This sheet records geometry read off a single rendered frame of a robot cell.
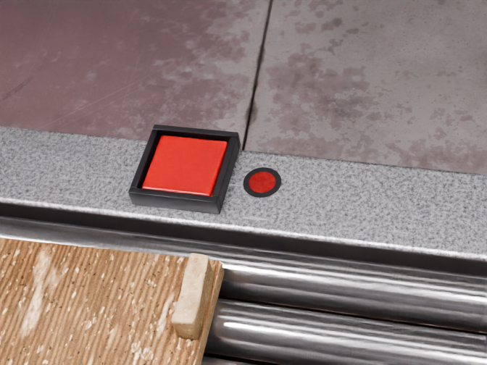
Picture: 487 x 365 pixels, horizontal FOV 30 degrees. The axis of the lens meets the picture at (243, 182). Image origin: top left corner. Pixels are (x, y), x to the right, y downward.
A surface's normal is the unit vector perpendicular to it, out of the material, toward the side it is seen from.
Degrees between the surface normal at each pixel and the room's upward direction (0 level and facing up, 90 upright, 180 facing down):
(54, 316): 0
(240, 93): 0
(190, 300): 9
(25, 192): 0
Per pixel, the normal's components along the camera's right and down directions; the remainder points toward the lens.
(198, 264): -0.04, -0.60
